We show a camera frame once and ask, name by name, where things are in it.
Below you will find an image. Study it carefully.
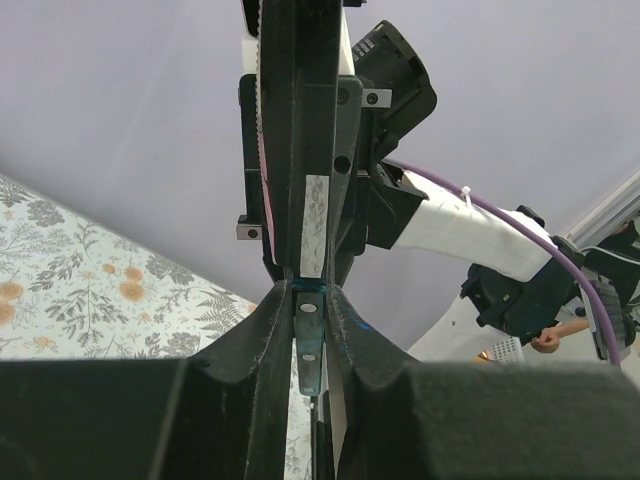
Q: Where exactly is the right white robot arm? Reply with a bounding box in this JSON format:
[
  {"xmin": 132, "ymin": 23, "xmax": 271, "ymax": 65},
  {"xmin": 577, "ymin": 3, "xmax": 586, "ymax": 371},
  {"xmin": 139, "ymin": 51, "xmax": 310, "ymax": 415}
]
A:
[{"xmin": 237, "ymin": 1, "xmax": 639, "ymax": 365}]

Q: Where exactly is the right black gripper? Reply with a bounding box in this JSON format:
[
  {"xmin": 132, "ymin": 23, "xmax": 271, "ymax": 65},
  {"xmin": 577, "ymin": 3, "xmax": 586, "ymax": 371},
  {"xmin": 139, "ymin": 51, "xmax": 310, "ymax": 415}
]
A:
[{"xmin": 237, "ymin": 1, "xmax": 412, "ymax": 294}]

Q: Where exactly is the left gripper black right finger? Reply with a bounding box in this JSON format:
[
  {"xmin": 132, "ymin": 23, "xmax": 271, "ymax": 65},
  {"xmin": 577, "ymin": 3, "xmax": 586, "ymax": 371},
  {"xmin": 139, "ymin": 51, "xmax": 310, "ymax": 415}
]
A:
[{"xmin": 326, "ymin": 286, "xmax": 639, "ymax": 479}]

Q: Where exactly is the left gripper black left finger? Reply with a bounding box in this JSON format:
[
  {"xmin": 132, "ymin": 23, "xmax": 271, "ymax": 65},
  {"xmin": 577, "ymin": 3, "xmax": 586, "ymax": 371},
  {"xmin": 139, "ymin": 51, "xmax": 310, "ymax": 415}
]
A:
[{"xmin": 1, "ymin": 281, "xmax": 293, "ymax": 479}]

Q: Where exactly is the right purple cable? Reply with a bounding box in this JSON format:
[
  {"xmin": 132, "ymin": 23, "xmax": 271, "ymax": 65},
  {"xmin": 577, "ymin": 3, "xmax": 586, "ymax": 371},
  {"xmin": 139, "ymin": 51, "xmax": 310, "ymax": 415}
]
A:
[{"xmin": 387, "ymin": 158, "xmax": 624, "ymax": 366}]

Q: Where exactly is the teal handled knife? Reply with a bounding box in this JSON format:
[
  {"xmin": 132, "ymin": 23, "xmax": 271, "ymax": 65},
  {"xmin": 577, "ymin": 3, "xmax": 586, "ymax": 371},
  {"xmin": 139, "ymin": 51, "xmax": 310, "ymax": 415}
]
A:
[{"xmin": 294, "ymin": 175, "xmax": 329, "ymax": 397}]

